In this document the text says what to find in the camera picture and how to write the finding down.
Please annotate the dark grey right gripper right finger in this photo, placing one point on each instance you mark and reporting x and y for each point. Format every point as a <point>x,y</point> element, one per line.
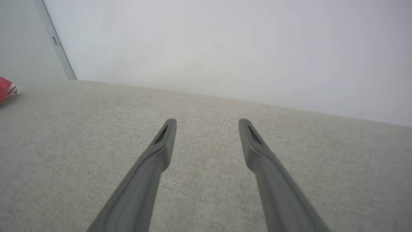
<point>273,183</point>

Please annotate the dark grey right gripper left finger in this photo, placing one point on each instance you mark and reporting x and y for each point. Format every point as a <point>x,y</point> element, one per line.
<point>145,180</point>

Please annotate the red Bulls 23 jersey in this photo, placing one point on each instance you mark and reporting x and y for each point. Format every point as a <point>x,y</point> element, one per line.
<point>5,88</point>

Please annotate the grey wall trim strip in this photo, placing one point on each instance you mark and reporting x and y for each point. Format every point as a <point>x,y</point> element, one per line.
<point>58,45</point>

